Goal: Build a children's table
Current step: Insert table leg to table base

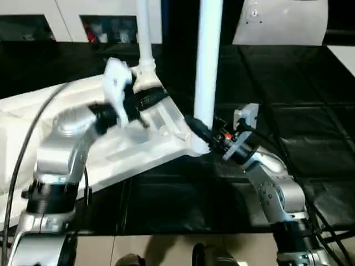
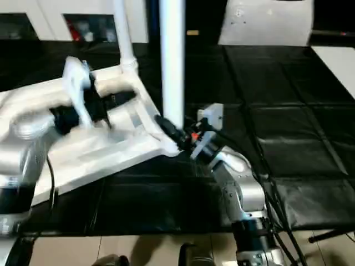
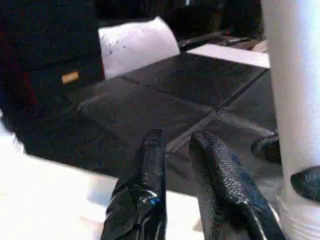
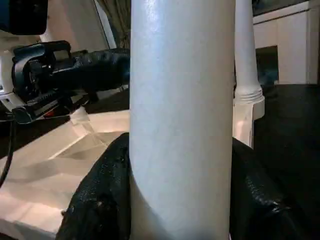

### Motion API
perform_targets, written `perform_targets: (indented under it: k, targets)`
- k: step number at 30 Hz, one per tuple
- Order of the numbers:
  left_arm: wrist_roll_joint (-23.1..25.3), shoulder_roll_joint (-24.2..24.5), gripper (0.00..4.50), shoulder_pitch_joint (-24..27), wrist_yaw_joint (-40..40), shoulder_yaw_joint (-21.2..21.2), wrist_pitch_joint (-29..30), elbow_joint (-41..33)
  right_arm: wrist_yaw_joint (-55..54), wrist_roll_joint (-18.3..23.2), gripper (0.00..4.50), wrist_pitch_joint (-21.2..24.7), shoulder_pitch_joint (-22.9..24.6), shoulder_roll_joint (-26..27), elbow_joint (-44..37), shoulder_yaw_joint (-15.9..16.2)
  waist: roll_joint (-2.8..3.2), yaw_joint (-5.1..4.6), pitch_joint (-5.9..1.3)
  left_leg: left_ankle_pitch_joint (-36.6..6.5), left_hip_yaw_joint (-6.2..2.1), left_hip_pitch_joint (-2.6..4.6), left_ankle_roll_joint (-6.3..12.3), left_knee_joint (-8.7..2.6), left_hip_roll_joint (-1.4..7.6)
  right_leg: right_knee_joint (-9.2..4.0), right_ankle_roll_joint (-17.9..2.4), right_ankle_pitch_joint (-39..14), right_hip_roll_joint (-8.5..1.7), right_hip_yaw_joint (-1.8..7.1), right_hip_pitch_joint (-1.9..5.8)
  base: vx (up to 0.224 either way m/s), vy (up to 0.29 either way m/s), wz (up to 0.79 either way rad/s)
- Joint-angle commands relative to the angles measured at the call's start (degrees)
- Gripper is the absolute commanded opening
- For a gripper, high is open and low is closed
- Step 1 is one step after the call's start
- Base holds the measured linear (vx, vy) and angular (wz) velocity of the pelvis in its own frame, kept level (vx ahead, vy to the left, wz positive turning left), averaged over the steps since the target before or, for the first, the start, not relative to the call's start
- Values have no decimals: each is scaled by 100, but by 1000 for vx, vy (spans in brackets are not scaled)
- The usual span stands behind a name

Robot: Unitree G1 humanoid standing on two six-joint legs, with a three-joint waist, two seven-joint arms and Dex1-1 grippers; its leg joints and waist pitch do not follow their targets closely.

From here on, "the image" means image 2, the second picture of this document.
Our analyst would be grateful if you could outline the white flat sheet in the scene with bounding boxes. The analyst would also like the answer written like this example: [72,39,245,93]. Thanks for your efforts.
[311,45,355,98]

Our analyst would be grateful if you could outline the white plastic table top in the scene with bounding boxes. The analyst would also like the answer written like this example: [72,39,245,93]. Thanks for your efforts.
[0,64,181,209]

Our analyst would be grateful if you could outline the black work mat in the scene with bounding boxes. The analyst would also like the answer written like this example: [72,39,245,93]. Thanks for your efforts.
[0,39,355,236]

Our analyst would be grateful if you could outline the dark robot foot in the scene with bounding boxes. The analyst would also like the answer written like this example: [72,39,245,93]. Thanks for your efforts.
[177,244,218,266]
[93,254,130,266]

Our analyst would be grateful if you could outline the dark left robot foot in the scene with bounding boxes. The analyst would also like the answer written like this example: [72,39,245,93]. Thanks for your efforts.
[93,254,130,266]

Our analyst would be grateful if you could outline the small bottles on shelf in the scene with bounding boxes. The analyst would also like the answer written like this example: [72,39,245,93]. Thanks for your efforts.
[65,16,118,43]

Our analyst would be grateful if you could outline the black cabinet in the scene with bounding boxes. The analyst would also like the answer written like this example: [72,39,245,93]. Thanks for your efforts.
[146,0,229,46]

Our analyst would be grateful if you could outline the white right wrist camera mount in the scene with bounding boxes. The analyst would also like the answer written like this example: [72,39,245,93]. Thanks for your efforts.
[191,103,225,161]

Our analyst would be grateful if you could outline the white cabinet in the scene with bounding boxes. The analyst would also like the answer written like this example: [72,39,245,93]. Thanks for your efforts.
[0,0,149,44]

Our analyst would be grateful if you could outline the white plastic bag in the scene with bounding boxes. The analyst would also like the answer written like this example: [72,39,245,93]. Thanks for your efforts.
[217,0,316,47]

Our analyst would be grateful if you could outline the black rod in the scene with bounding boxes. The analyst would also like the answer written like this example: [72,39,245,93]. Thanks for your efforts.
[307,227,355,244]

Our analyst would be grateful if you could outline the white plastic table leg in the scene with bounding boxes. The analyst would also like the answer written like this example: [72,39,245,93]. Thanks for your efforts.
[113,0,139,74]
[159,0,187,131]

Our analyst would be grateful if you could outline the dark right robot foot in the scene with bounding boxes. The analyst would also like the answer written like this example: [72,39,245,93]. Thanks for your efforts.
[177,244,218,266]

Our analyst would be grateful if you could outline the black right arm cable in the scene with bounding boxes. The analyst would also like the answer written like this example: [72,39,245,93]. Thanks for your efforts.
[210,126,307,266]

